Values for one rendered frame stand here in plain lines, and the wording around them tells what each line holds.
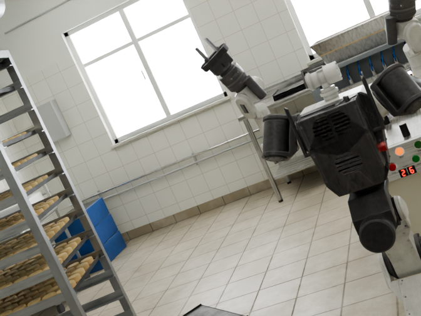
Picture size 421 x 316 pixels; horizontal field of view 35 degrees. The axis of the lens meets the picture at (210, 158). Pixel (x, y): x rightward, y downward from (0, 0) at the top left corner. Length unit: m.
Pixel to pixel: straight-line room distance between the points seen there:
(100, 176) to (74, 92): 0.96
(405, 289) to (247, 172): 4.55
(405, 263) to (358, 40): 1.39
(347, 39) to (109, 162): 4.33
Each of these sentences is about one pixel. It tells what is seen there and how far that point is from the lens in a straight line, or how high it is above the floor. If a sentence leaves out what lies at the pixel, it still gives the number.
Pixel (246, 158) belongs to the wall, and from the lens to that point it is 6.94.
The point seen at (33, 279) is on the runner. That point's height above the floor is 1.05.
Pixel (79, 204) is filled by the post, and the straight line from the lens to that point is 2.65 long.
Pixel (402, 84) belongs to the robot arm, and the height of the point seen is 1.15.
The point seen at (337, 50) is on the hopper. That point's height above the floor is 1.24.
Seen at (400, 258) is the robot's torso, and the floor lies 0.53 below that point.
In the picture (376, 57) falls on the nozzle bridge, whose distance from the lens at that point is 3.61.
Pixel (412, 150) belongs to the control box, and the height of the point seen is 0.80.
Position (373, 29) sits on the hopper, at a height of 1.27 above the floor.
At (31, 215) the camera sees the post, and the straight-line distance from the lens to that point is 2.23.
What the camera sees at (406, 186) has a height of 0.65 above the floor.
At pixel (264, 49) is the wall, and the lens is 6.72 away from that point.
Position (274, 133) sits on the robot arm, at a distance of 2.28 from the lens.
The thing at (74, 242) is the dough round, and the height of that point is 1.06.
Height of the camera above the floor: 1.48
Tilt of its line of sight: 8 degrees down
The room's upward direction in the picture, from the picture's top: 24 degrees counter-clockwise
